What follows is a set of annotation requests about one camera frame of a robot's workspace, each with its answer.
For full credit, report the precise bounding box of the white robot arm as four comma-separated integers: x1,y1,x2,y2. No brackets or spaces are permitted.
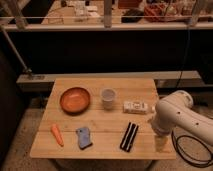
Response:
151,90,213,146

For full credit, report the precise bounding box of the orange carrot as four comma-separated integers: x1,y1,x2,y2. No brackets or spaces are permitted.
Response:
51,124,64,147

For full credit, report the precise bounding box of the blue sponge cloth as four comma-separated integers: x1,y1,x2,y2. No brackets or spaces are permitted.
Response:
76,127,92,150

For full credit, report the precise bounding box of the orange bowl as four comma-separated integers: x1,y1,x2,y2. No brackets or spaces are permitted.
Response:
60,87,90,114

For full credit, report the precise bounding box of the black cable on floor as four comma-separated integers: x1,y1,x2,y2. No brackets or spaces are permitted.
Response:
170,130,213,169

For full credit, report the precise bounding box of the white plastic cup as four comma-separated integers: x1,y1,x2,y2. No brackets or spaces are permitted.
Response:
101,88,116,110

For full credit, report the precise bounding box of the black white-striped eraser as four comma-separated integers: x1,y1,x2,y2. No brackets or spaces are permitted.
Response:
120,122,139,152

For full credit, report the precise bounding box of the wooden table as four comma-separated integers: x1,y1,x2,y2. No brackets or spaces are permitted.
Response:
30,78,176,160

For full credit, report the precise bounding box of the metal diagonal pole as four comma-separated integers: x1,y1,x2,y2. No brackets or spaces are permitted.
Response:
0,26,33,79

